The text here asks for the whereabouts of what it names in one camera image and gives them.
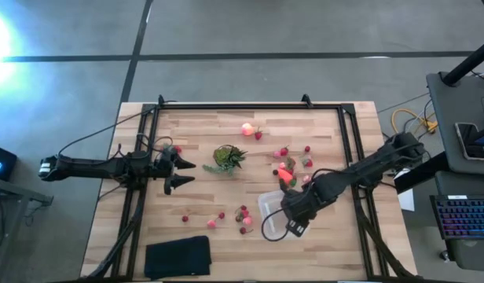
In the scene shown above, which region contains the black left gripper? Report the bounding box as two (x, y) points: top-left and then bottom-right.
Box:
(153, 145), (197, 196)

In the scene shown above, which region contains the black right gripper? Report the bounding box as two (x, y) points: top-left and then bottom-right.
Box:
(280, 178), (317, 223)

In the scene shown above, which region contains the black device blue light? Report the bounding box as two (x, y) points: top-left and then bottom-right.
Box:
(0, 143), (18, 182)

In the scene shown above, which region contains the grey desk top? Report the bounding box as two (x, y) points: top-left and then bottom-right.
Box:
(434, 171), (484, 273)

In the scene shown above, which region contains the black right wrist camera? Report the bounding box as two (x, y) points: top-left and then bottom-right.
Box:
(285, 219), (310, 239)

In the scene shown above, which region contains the long black arm cable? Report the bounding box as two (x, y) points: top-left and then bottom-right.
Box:
(57, 100), (176, 158)

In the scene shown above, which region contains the clear plastic tupperware container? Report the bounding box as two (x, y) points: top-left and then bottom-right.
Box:
(257, 189), (306, 242)

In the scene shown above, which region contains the black cart bar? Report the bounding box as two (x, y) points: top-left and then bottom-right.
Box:
(394, 151), (451, 194)

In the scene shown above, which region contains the black aluminium rig frame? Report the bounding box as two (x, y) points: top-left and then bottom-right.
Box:
(84, 94), (416, 282)

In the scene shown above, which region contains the black round pole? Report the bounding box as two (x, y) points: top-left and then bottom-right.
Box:
(441, 35), (484, 86)

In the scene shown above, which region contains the white paper sheet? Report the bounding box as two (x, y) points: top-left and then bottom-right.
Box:
(397, 188), (416, 212)

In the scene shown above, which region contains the grey cart top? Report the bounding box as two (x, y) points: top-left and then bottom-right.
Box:
(425, 72), (484, 176)

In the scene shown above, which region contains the black left camera cable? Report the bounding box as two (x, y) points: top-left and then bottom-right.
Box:
(134, 132), (175, 158)

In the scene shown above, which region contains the keyboard with rainbow backlight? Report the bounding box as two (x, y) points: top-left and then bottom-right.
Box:
(429, 194), (484, 241)

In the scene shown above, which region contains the black camera cable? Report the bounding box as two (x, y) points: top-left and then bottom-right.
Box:
(134, 132), (175, 158)
(260, 207), (292, 242)

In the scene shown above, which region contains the orange carrot green top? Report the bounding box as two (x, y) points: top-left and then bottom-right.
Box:
(277, 167), (296, 188)

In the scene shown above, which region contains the dark blue folded cloth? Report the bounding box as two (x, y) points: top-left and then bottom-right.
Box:
(143, 234), (213, 281)

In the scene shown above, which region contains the grey metal stand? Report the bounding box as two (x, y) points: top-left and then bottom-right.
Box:
(0, 175), (54, 272)

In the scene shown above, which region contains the yellow cable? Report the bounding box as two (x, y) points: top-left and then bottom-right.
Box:
(390, 108), (439, 134)

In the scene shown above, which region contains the green potted succulent plant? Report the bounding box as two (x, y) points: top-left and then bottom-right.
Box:
(202, 144), (249, 177)

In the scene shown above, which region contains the black right camera cable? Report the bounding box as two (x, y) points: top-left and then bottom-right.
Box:
(260, 207), (292, 242)

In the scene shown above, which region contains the black smartphone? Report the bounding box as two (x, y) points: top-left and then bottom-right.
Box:
(454, 122), (484, 162)

